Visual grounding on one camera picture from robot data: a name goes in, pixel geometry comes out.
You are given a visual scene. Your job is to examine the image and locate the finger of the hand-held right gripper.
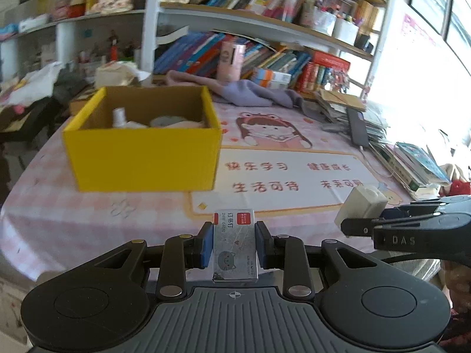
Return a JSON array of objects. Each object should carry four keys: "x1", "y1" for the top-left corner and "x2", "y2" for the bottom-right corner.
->
[
  {"x1": 340, "y1": 215, "x2": 439, "y2": 238},
  {"x1": 381, "y1": 195, "x2": 471, "y2": 218}
]

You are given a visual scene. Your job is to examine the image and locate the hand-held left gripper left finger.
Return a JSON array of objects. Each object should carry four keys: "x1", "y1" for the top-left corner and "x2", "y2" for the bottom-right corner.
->
[{"x1": 92, "y1": 222, "x2": 215, "y2": 300}]

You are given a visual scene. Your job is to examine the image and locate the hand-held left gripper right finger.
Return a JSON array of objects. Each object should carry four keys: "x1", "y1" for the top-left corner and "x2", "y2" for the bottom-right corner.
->
[{"x1": 255, "y1": 222, "x2": 383, "y2": 300}]

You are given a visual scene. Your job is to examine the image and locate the small white block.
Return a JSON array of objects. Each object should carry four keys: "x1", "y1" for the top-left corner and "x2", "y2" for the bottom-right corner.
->
[{"x1": 335, "y1": 186, "x2": 389, "y2": 230}]

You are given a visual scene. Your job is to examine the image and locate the grey staple box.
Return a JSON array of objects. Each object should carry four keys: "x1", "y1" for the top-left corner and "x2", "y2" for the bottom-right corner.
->
[{"x1": 213, "y1": 209, "x2": 259, "y2": 284}]

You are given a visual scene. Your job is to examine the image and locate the yellow cardboard box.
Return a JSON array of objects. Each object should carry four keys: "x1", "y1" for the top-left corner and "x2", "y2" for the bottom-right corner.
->
[{"x1": 62, "y1": 85, "x2": 222, "y2": 193}]

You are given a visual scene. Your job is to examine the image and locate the white textured cloth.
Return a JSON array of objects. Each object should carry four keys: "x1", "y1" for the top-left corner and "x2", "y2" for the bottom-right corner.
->
[{"x1": 401, "y1": 258, "x2": 442, "y2": 284}]

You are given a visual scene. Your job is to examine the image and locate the stack of thin books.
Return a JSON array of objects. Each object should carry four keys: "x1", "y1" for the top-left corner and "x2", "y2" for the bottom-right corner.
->
[{"x1": 372, "y1": 141, "x2": 451, "y2": 201}]

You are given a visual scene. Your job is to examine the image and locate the red cream plush toy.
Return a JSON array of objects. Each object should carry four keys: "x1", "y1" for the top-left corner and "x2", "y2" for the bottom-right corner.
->
[{"x1": 440, "y1": 164, "x2": 471, "y2": 196}]

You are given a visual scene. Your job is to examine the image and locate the teal book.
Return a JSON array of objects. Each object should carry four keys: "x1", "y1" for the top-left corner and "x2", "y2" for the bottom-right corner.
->
[{"x1": 395, "y1": 141, "x2": 450, "y2": 186}]

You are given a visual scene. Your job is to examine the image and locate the pink checked printed tablecloth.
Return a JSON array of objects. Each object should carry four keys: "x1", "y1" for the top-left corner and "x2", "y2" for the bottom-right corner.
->
[{"x1": 0, "y1": 101, "x2": 442, "y2": 291}]

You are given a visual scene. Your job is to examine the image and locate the black phone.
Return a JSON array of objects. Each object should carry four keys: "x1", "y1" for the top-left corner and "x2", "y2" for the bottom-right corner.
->
[{"x1": 346, "y1": 107, "x2": 369, "y2": 147}]

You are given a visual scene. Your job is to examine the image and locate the brown envelope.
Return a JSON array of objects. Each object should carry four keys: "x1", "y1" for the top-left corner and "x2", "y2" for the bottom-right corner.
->
[{"x1": 314, "y1": 88, "x2": 366, "y2": 113}]

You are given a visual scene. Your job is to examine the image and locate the colourful bead ornament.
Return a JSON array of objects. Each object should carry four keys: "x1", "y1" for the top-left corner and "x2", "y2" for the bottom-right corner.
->
[{"x1": 327, "y1": 68, "x2": 350, "y2": 92}]

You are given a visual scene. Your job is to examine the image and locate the purple cloth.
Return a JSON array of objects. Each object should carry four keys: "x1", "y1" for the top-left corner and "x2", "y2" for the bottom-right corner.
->
[{"x1": 165, "y1": 70, "x2": 324, "y2": 122}]

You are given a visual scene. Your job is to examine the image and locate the orange blue small box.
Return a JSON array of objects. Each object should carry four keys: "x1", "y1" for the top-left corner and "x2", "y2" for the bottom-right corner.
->
[
  {"x1": 258, "y1": 68, "x2": 291, "y2": 83},
  {"x1": 254, "y1": 77, "x2": 286, "y2": 89}
]

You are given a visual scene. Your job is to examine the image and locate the red thick book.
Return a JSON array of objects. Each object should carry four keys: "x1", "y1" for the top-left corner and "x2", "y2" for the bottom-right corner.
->
[{"x1": 311, "y1": 51, "x2": 351, "y2": 72}]

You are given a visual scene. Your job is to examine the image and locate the small black box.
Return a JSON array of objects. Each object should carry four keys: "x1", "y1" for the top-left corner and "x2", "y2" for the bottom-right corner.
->
[{"x1": 355, "y1": 33, "x2": 374, "y2": 52}]

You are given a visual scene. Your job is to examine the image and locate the pink cylindrical device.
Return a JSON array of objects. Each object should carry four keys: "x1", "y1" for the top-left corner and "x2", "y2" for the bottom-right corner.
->
[{"x1": 216, "y1": 41, "x2": 246, "y2": 82}]

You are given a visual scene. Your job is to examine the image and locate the wooden chequered box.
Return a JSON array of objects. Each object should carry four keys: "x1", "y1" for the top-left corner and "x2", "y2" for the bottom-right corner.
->
[{"x1": 68, "y1": 94, "x2": 96, "y2": 115}]

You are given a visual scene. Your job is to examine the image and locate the cream tissue pack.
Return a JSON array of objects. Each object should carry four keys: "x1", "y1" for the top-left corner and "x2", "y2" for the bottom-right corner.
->
[{"x1": 95, "y1": 61, "x2": 151, "y2": 89}]

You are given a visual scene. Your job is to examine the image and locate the row of slanted books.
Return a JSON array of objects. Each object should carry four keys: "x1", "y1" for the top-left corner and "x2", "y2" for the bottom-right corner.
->
[{"x1": 152, "y1": 31, "x2": 311, "y2": 81}]

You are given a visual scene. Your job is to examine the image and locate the white pen holder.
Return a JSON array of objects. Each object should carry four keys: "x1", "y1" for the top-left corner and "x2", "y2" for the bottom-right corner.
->
[
  {"x1": 333, "y1": 18, "x2": 359, "y2": 46},
  {"x1": 300, "y1": 7, "x2": 336, "y2": 36}
]

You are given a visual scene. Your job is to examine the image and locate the dark framed window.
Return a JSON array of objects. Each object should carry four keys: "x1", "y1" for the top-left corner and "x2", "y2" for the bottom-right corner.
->
[{"x1": 408, "y1": 0, "x2": 471, "y2": 57}]

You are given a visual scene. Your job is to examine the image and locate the dark grey clothing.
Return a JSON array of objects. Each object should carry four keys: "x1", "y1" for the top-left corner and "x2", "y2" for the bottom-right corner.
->
[{"x1": 53, "y1": 68, "x2": 98, "y2": 101}]

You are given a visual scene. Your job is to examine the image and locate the white wooden bookshelf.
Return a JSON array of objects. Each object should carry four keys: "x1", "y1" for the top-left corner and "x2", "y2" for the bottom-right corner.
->
[{"x1": 142, "y1": 0, "x2": 391, "y2": 96}]

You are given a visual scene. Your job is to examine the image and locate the white printed shirt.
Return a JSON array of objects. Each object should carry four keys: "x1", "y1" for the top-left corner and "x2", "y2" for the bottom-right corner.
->
[{"x1": 7, "y1": 62, "x2": 65, "y2": 105}]

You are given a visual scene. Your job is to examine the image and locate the low white shelf unit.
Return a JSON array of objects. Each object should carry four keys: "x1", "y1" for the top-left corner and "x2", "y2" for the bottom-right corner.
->
[{"x1": 0, "y1": 9, "x2": 146, "y2": 81}]

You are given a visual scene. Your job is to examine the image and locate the red white box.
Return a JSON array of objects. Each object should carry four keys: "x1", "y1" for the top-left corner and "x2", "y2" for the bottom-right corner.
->
[{"x1": 55, "y1": 0, "x2": 87, "y2": 19}]

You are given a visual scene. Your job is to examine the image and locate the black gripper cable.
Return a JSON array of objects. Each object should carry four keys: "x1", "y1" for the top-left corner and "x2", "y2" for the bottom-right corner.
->
[{"x1": 383, "y1": 251, "x2": 442, "y2": 265}]

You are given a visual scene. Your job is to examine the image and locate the white charging cable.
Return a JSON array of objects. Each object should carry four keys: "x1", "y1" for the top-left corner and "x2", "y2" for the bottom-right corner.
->
[{"x1": 361, "y1": 146, "x2": 396, "y2": 179}]

